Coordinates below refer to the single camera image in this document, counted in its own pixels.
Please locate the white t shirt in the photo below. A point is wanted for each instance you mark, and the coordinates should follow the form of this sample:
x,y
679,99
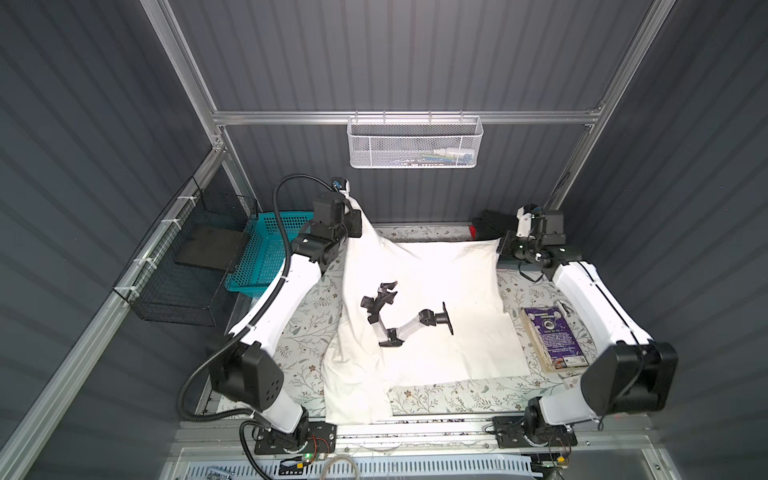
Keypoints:
x,y
459,278

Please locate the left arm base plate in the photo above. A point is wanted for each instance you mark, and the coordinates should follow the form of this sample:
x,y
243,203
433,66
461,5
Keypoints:
x,y
310,437

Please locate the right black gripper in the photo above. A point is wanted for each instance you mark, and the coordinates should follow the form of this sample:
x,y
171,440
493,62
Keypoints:
x,y
506,242

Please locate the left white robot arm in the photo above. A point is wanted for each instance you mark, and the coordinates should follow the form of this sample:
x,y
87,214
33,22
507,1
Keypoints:
x,y
247,371

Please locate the teal plastic laundry basket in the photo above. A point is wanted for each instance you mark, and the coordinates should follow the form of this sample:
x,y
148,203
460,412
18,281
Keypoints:
x,y
262,259

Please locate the purple printed book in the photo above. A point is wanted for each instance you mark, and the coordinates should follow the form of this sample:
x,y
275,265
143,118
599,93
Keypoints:
x,y
553,339

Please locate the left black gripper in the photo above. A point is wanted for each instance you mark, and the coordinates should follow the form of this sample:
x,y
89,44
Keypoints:
x,y
351,219

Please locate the black pad in wire basket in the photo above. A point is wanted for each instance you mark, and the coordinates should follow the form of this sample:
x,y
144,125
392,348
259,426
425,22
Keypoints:
x,y
212,248

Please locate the folded dark t shirt stack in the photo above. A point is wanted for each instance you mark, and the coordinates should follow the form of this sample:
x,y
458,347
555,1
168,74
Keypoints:
x,y
490,225

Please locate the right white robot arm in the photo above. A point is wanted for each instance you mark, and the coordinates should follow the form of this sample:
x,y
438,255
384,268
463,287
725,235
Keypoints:
x,y
633,373

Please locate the aluminium frame rail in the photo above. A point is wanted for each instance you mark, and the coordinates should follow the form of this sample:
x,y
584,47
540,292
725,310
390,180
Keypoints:
x,y
308,118

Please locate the white vented cable duct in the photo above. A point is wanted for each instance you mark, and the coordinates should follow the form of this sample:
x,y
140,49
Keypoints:
x,y
402,467

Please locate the black wire wall basket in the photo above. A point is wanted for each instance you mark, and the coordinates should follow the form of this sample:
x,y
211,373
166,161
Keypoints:
x,y
178,275

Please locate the items in mesh basket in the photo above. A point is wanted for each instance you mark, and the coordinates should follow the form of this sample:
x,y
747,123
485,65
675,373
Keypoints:
x,y
447,157

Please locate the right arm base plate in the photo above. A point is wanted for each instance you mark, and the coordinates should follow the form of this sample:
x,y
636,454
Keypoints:
x,y
516,431

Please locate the white mesh wall basket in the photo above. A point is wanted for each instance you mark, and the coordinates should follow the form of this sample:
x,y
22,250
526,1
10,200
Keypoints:
x,y
373,146

